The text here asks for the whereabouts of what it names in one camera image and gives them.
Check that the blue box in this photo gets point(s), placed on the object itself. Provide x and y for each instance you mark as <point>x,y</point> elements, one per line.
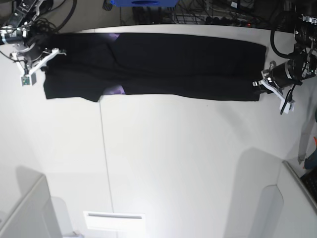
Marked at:
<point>145,3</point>

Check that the black power strip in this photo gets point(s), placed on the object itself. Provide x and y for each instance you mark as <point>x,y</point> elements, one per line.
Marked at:
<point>224,21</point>

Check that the white slotted plate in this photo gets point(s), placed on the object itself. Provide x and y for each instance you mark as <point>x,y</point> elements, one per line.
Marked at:
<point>122,222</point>

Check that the teal orange tool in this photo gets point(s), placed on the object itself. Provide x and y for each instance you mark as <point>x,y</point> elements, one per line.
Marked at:
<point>311,161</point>

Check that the black T-shirt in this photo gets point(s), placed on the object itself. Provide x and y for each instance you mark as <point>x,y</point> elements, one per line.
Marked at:
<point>191,66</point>

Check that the white cabinet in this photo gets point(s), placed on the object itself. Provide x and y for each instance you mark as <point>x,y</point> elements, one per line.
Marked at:
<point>34,215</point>
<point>285,210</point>

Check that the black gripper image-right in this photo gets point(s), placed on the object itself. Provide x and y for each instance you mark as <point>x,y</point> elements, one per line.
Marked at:
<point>283,75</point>

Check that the white cabinet right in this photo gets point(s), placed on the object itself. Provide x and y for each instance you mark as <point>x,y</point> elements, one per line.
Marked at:
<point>285,210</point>

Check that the black keyboard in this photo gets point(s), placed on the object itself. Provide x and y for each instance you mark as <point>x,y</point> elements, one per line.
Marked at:
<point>310,182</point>

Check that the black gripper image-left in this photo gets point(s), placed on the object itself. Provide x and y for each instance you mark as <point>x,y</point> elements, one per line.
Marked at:
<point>29,51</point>

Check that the white cabinet left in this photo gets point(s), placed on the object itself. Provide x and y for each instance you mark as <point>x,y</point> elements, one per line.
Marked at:
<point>34,215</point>

